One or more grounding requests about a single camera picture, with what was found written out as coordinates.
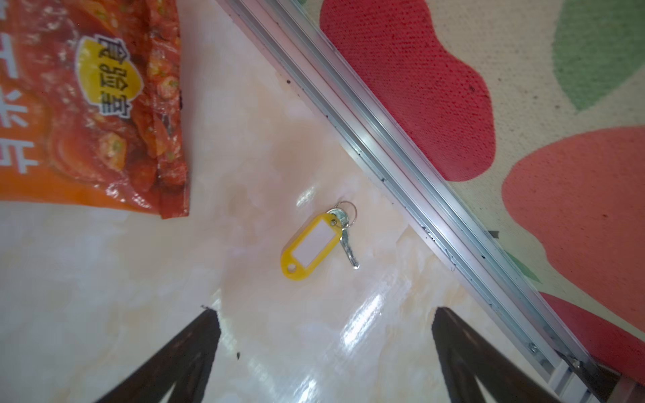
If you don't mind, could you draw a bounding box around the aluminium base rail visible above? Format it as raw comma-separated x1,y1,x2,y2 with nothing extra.
225,1,644,402

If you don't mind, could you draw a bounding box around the yellow tag key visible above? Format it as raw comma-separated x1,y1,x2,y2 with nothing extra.
280,201,360,281

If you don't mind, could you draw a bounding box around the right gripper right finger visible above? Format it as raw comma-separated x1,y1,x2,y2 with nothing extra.
432,307,559,402

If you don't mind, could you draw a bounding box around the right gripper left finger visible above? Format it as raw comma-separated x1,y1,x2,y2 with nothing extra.
99,308,222,402

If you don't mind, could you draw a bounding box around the orange snack bag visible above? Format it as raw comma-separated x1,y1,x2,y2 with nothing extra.
1,1,190,218

